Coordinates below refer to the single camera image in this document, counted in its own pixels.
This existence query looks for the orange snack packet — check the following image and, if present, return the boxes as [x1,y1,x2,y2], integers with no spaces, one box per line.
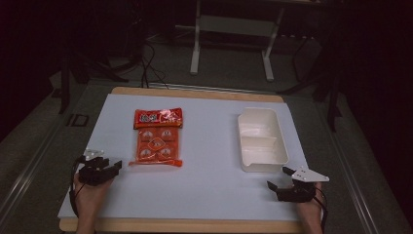
[128,107,184,168]

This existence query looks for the black metal stand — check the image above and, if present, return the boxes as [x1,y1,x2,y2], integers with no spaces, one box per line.
[57,38,131,115]
[278,19,346,133]

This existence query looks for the black rectangular floor bracket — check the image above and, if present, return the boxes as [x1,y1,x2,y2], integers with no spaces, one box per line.
[65,113,90,128]

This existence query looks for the white metal desk frame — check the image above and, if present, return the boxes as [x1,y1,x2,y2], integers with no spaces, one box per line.
[189,0,287,83]

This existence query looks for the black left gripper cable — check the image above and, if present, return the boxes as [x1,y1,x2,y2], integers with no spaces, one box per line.
[68,155,88,218]

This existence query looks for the black floor cables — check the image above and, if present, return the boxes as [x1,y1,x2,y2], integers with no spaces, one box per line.
[138,41,170,90]

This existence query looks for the white two-compartment container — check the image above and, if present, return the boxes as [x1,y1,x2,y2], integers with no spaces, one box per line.
[237,106,290,174]

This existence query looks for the person's left hand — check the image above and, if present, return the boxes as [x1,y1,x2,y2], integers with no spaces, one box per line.
[73,172,115,216]

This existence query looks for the white table mat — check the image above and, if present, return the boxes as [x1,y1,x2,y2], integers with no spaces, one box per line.
[57,93,310,222]

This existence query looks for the person's right hand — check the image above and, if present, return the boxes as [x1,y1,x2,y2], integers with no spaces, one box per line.
[294,181,324,222]

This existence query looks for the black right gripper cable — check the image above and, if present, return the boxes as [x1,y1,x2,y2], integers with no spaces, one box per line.
[313,186,329,234]

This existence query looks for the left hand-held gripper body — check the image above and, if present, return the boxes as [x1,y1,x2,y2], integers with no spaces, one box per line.
[77,148,113,187]

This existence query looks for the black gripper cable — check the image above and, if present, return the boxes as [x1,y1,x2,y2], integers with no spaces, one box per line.
[68,155,88,218]
[313,186,329,234]

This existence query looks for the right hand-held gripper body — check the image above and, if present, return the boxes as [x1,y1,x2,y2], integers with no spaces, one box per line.
[276,166,330,204]

